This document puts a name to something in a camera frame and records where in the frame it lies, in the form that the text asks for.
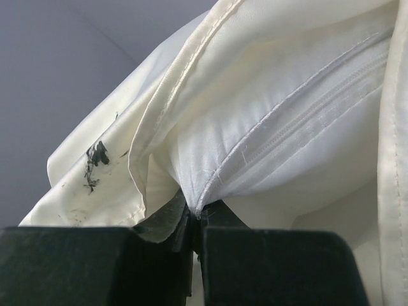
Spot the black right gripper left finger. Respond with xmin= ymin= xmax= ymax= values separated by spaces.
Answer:
xmin=1 ymin=192 xmax=193 ymax=305

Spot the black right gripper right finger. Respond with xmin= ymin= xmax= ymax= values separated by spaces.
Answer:
xmin=198 ymin=201 xmax=368 ymax=305

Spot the cream pillowcase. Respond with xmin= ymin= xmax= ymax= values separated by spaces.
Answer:
xmin=22 ymin=1 xmax=407 ymax=305

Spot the white pillow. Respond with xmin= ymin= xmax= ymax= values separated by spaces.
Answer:
xmin=145 ymin=8 xmax=395 ymax=226

